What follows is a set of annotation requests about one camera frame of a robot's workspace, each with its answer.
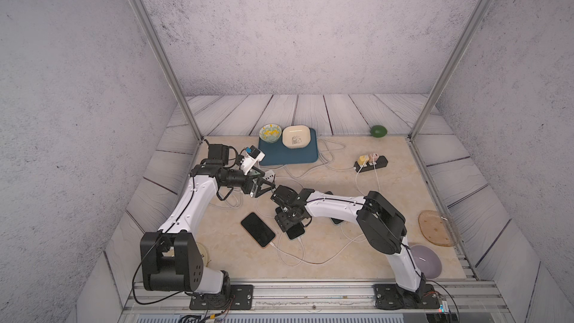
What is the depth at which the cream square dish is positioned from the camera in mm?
1144

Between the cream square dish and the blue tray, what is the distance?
13 mm

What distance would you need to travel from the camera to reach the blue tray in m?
1.13
